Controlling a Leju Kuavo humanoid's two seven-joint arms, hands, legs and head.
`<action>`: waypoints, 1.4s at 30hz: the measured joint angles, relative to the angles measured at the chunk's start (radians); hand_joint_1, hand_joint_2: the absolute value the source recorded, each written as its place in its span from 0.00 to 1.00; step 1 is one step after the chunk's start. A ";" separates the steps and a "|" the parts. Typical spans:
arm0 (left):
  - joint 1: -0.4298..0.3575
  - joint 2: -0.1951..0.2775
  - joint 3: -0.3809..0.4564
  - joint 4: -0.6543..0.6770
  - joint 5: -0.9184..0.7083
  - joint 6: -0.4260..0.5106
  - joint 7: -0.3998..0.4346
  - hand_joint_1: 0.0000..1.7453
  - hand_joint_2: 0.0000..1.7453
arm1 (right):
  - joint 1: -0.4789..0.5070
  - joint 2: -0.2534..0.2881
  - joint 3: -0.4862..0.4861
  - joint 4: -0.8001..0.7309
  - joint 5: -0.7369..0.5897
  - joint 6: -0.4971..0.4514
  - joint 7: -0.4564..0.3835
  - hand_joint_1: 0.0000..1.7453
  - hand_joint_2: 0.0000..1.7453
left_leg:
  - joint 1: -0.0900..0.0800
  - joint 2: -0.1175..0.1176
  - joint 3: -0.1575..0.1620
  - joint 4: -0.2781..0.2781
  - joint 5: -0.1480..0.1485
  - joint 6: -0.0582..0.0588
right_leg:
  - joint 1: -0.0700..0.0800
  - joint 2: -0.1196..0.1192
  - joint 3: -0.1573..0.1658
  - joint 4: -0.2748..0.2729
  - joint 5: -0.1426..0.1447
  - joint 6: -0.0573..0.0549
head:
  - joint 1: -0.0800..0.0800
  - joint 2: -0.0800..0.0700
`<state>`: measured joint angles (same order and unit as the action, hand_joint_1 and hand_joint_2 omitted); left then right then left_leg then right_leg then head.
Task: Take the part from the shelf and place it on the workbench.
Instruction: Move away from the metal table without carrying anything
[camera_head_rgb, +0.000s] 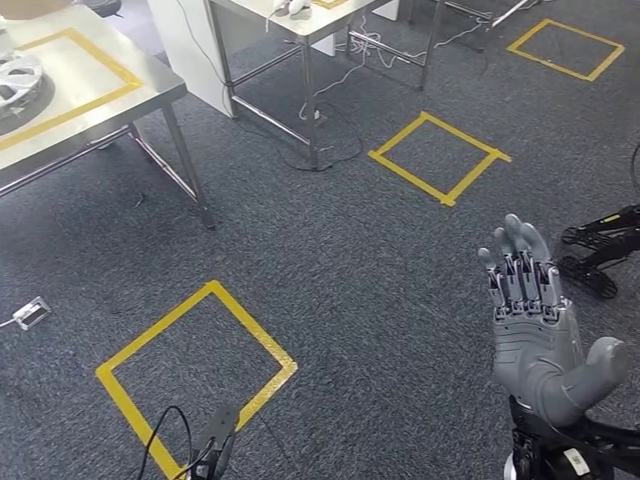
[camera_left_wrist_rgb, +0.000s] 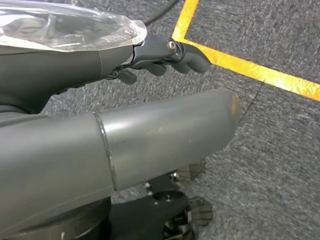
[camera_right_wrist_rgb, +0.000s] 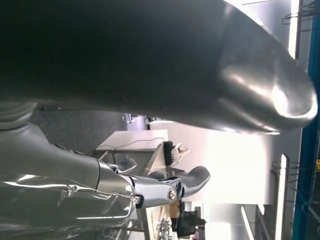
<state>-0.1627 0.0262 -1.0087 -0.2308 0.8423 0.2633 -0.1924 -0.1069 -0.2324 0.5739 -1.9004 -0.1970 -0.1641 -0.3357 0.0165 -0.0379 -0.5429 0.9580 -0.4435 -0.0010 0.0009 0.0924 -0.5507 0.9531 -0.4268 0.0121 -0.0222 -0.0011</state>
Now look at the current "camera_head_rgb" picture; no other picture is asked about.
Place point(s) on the yellow floor tape square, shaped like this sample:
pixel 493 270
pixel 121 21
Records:
pixel 155 328
pixel 407 177

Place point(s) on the metal table frame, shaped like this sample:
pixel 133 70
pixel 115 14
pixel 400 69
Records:
pixel 465 10
pixel 310 86

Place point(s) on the yellow tape rectangle frame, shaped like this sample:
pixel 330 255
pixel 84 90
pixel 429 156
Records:
pixel 75 112

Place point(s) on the silver floor outlet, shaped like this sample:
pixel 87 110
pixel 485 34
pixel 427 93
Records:
pixel 32 312

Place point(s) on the white table panel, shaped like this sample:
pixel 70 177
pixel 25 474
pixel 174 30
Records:
pixel 185 46

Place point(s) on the silver and black robot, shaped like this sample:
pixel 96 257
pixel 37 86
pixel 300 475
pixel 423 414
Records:
pixel 595 258

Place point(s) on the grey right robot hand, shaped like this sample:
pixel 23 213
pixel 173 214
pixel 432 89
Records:
pixel 535 344

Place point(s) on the steel frame table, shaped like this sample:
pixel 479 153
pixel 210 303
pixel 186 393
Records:
pixel 65 73

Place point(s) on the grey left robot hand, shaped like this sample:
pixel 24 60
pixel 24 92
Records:
pixel 229 454

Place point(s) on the black office chair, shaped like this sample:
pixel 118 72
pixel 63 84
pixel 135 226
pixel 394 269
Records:
pixel 103 6

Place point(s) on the silver wheel hubcap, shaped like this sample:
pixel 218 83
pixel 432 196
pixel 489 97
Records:
pixel 20 83

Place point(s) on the small floor outlet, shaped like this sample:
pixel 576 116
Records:
pixel 314 118

